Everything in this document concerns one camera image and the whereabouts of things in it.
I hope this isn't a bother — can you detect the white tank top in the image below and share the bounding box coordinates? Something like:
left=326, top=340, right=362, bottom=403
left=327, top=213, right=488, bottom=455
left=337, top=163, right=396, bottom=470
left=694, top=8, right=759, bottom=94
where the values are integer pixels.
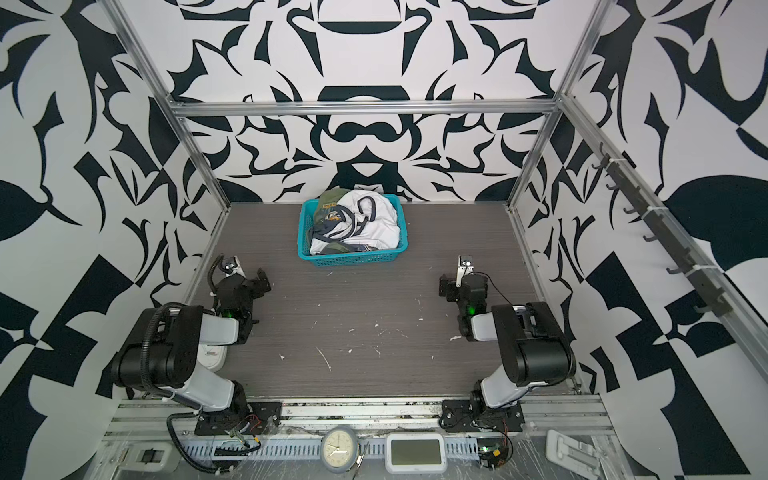
left=306, top=189, right=401, bottom=256

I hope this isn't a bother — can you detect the small white square clock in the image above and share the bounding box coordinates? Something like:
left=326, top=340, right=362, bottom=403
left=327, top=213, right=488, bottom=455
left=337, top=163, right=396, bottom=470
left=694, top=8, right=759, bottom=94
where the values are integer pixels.
left=197, top=345, right=228, bottom=372

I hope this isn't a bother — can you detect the horizontal aluminium frame bar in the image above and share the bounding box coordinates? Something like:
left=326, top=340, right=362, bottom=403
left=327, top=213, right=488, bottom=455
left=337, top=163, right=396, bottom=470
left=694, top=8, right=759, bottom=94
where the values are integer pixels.
left=170, top=99, right=556, bottom=118

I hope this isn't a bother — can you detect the small green circuit board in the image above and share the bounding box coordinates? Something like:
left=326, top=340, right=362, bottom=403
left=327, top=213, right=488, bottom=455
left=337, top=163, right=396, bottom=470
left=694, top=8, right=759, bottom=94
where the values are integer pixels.
left=477, top=437, right=513, bottom=470

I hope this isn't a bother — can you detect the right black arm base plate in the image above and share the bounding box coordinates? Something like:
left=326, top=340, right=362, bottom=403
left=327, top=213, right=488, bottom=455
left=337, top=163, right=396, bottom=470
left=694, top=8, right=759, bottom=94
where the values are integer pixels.
left=438, top=400, right=525, bottom=433

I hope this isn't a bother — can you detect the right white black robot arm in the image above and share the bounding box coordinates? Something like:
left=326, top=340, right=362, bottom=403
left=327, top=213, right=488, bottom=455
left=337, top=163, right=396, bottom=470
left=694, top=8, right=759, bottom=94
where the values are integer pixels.
left=439, top=255, right=576, bottom=413

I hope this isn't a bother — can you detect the green tank top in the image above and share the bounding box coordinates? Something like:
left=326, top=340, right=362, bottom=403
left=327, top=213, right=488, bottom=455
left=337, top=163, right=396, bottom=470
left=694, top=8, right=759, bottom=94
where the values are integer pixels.
left=313, top=187, right=350, bottom=221

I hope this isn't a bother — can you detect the teal plastic basket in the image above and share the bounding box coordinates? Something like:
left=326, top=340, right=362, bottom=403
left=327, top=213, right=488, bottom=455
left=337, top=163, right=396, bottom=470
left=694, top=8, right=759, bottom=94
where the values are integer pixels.
left=297, top=194, right=408, bottom=267

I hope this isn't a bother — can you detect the round analog clock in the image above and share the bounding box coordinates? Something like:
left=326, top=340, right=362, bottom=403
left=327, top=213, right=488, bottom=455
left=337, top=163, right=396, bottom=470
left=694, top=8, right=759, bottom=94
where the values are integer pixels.
left=320, top=426, right=361, bottom=474

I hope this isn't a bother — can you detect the white digital display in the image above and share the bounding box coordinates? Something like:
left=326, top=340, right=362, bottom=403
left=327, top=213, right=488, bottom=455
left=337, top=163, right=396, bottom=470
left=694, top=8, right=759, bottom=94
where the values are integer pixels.
left=385, top=432, right=447, bottom=475

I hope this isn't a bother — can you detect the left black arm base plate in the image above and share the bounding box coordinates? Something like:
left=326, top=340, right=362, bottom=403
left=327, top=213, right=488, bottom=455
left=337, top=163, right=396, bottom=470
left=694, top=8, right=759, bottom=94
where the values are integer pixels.
left=194, top=401, right=283, bottom=436

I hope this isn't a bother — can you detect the black corrugated cable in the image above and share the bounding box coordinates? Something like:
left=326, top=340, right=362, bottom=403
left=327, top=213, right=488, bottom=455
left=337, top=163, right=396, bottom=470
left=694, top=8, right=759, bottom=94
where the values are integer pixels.
left=166, top=410, right=241, bottom=475

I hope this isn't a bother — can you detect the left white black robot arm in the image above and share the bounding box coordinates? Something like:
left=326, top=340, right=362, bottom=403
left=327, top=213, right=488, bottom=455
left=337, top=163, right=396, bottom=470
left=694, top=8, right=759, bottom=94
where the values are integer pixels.
left=109, top=254, right=272, bottom=417

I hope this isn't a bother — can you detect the black wall hook rail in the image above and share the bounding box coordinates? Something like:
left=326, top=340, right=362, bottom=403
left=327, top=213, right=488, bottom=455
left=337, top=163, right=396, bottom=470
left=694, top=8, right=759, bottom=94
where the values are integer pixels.
left=592, top=144, right=733, bottom=317

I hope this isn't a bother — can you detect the white plastic stand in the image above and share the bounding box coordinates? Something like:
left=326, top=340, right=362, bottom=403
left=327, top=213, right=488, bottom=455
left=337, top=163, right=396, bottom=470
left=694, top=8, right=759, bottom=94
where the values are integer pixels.
left=545, top=430, right=601, bottom=480

